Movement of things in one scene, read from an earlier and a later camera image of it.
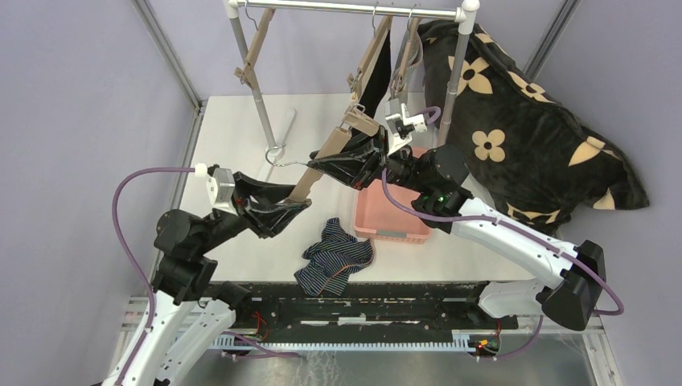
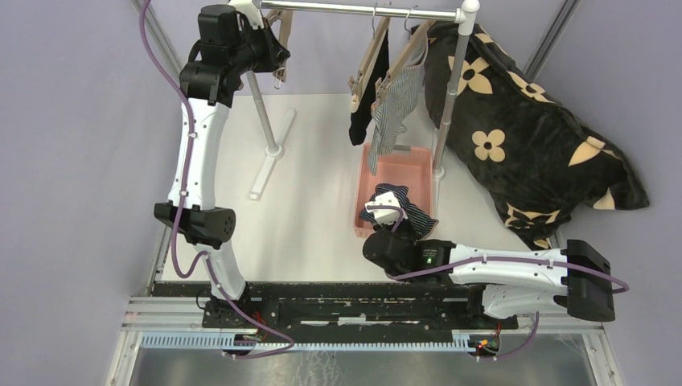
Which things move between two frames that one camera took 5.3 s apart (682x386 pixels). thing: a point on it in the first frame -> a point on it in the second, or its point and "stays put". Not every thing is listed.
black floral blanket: (529, 158) stays put
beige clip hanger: (248, 74) -> (280, 21)
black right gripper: (361, 164) -> (408, 223)
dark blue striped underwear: (338, 254) -> (419, 223)
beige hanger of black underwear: (355, 81) stays put
